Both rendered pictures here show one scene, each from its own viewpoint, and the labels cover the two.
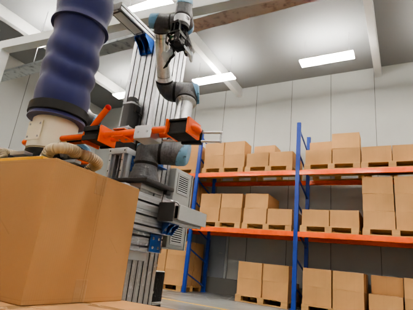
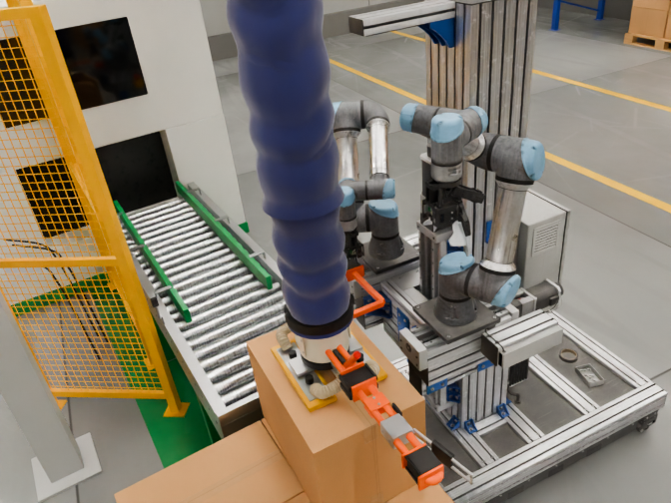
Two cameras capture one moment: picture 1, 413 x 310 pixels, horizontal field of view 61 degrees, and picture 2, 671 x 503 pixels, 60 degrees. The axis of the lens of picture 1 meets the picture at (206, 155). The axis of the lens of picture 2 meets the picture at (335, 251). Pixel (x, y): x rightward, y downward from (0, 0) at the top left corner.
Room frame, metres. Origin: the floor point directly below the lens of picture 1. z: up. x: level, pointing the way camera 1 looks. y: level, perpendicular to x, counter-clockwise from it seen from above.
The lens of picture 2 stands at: (0.17, -0.38, 2.35)
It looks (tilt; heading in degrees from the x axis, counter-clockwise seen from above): 32 degrees down; 38
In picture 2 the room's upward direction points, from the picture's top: 7 degrees counter-clockwise
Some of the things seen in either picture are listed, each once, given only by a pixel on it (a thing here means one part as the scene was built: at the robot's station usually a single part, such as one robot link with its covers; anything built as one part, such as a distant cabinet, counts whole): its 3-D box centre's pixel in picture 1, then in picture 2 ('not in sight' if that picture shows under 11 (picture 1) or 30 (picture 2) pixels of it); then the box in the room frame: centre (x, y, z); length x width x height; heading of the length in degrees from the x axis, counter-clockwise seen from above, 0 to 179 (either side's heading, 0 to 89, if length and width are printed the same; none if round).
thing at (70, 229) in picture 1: (30, 230); (334, 408); (1.31, 0.60, 0.74); 0.60 x 0.40 x 0.40; 61
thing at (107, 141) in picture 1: (99, 137); (358, 381); (1.19, 0.38, 1.08); 0.10 x 0.08 x 0.06; 151
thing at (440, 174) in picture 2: (182, 22); (447, 170); (1.37, 0.18, 1.74); 0.08 x 0.08 x 0.05
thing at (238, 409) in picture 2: not in sight; (294, 382); (1.46, 0.93, 0.58); 0.70 x 0.03 x 0.06; 155
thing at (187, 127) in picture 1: (182, 129); (421, 466); (1.01, 0.08, 1.08); 0.08 x 0.07 x 0.05; 61
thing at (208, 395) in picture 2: not in sight; (150, 297); (1.65, 2.13, 0.50); 2.31 x 0.05 x 0.19; 65
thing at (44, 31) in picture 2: not in sight; (46, 251); (1.23, 2.15, 1.05); 0.87 x 0.10 x 2.10; 117
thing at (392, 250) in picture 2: not in sight; (385, 241); (1.93, 0.72, 1.09); 0.15 x 0.15 x 0.10
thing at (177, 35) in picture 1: (178, 36); (443, 200); (1.36, 0.18, 1.66); 0.09 x 0.08 x 0.12; 150
